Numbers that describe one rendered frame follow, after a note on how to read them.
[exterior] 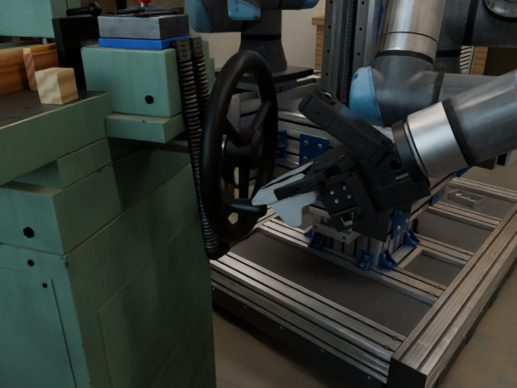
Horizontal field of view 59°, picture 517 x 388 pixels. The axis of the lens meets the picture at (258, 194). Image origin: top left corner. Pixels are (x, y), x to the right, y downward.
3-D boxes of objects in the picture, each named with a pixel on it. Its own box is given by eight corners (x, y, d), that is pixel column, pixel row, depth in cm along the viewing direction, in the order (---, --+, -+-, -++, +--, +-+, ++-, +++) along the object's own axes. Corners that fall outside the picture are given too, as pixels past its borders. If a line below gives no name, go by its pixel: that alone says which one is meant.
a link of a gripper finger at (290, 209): (262, 242, 58) (326, 220, 54) (240, 203, 57) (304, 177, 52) (269, 232, 61) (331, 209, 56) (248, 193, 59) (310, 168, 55)
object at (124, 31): (161, 49, 60) (158, 5, 58) (92, 46, 63) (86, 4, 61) (204, 40, 71) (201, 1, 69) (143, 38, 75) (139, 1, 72)
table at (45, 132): (55, 209, 44) (44, 150, 41) (-158, 172, 53) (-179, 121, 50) (257, 88, 96) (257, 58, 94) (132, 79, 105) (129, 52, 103)
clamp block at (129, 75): (168, 119, 62) (163, 51, 59) (87, 112, 66) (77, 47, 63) (212, 97, 75) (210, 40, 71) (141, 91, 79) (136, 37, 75)
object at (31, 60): (39, 91, 65) (31, 55, 63) (29, 90, 66) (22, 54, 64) (108, 71, 80) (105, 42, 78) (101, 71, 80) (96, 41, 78)
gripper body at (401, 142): (331, 235, 53) (433, 202, 48) (298, 172, 52) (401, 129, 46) (341, 208, 60) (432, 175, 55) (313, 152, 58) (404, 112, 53)
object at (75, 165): (62, 189, 58) (57, 160, 56) (-59, 170, 64) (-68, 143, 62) (198, 114, 92) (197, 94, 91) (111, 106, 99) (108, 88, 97)
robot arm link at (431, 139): (442, 110, 44) (440, 93, 51) (397, 128, 46) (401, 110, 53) (471, 176, 46) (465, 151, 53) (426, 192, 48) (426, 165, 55)
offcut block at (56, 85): (62, 105, 58) (56, 72, 56) (40, 103, 58) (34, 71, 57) (78, 98, 61) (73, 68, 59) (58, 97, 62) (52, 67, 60)
